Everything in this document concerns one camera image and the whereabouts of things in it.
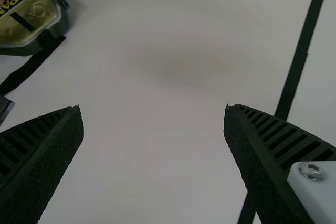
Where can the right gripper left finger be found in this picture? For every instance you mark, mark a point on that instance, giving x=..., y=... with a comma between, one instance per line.
x=36, y=161

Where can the black strip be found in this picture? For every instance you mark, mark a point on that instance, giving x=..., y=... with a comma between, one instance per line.
x=302, y=51

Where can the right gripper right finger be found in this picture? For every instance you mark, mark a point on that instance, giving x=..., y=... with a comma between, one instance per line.
x=267, y=161

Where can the rectangular tin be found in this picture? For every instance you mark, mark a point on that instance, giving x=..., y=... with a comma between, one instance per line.
x=29, y=19

